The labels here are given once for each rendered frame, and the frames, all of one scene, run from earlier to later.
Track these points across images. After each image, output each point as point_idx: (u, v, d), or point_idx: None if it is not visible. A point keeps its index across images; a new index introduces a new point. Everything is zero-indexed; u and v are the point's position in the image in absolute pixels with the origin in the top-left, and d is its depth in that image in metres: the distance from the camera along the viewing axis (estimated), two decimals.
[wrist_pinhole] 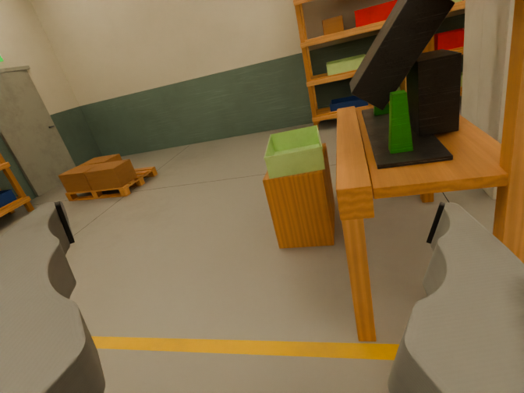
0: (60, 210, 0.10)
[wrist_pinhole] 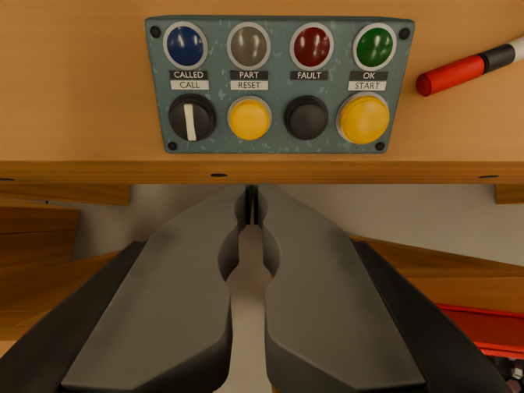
0: (248, 193, 0.11)
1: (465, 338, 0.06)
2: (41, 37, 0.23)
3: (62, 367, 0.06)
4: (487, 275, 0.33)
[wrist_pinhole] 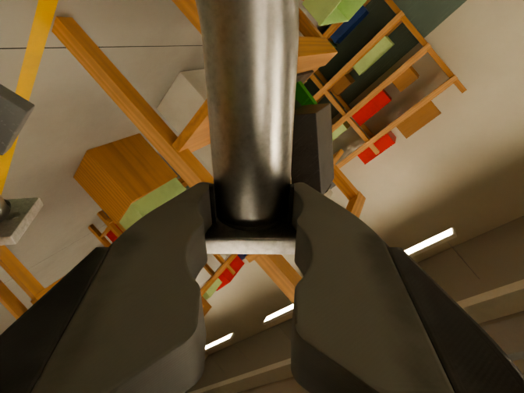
0: (211, 192, 0.11)
1: (504, 356, 0.06)
2: None
3: (29, 382, 0.05)
4: None
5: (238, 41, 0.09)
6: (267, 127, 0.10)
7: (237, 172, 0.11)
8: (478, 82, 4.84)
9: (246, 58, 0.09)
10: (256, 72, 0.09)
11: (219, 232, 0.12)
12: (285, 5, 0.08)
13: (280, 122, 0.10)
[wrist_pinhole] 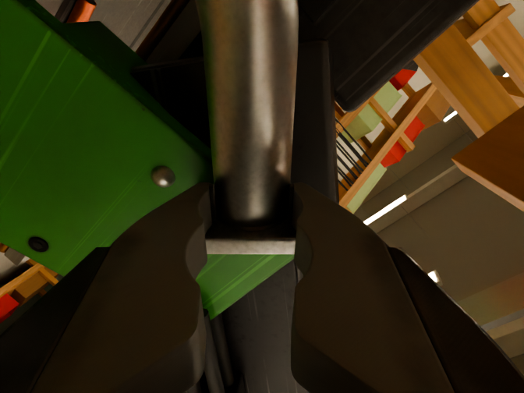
0: (211, 192, 0.11)
1: (504, 356, 0.06)
2: None
3: (29, 382, 0.05)
4: None
5: (238, 41, 0.09)
6: (267, 127, 0.10)
7: (237, 172, 0.11)
8: None
9: (246, 58, 0.09)
10: (256, 72, 0.09)
11: (219, 232, 0.12)
12: (285, 5, 0.09)
13: (280, 122, 0.10)
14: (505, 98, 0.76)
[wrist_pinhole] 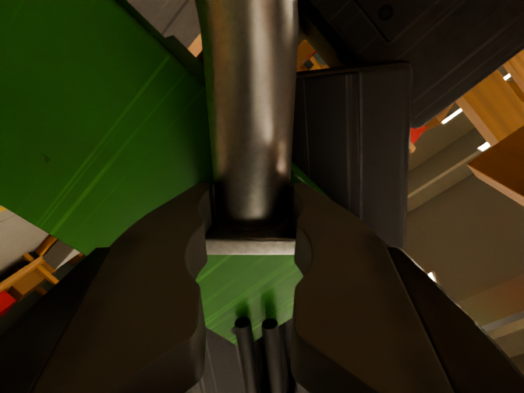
0: (211, 192, 0.11)
1: (503, 356, 0.06)
2: None
3: (29, 382, 0.05)
4: None
5: (237, 42, 0.09)
6: (267, 128, 0.10)
7: (237, 173, 0.11)
8: None
9: (246, 58, 0.09)
10: (256, 73, 0.09)
11: (219, 233, 0.12)
12: (285, 6, 0.08)
13: (280, 123, 0.10)
14: (518, 105, 0.77)
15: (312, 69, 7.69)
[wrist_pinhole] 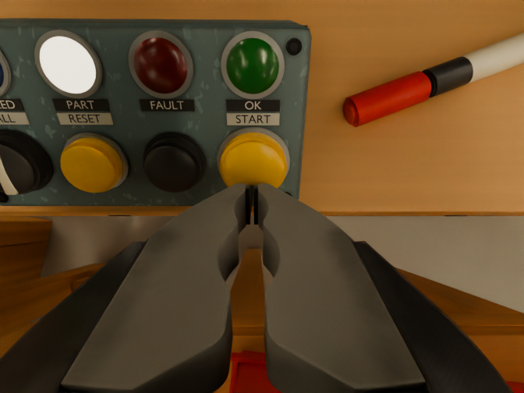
0: (248, 193, 0.11)
1: (465, 338, 0.06)
2: None
3: (62, 367, 0.06)
4: None
5: None
6: None
7: None
8: None
9: None
10: None
11: None
12: None
13: None
14: None
15: None
